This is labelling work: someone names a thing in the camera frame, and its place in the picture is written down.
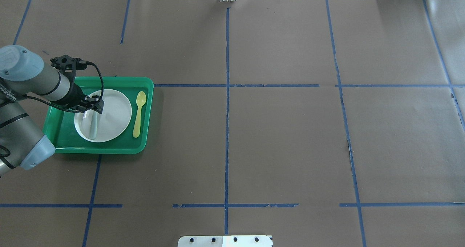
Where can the white round plate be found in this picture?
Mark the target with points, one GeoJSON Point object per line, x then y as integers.
{"type": "Point", "coordinates": [116, 116]}

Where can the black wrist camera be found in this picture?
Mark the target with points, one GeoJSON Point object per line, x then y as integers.
{"type": "Point", "coordinates": [67, 64]}

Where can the yellow plastic spoon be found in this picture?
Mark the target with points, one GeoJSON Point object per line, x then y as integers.
{"type": "Point", "coordinates": [141, 100]}

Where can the pale blue plastic fork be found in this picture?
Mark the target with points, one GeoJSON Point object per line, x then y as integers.
{"type": "Point", "coordinates": [93, 125]}

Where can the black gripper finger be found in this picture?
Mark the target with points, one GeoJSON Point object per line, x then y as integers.
{"type": "Point", "coordinates": [94, 103]}

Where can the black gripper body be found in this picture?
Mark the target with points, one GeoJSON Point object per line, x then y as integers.
{"type": "Point", "coordinates": [75, 96]}

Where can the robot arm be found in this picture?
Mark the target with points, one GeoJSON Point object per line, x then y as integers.
{"type": "Point", "coordinates": [25, 76]}

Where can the white camera stand pillar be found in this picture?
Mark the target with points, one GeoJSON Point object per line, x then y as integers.
{"type": "Point", "coordinates": [226, 241]}

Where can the green plastic tray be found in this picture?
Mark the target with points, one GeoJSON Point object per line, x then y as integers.
{"type": "Point", "coordinates": [59, 126]}

